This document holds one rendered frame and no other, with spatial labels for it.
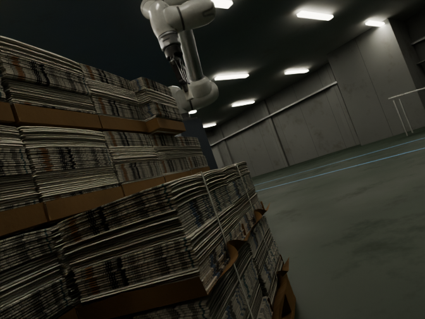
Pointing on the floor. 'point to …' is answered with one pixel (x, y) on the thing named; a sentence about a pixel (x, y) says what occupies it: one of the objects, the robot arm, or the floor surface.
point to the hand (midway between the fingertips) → (187, 92)
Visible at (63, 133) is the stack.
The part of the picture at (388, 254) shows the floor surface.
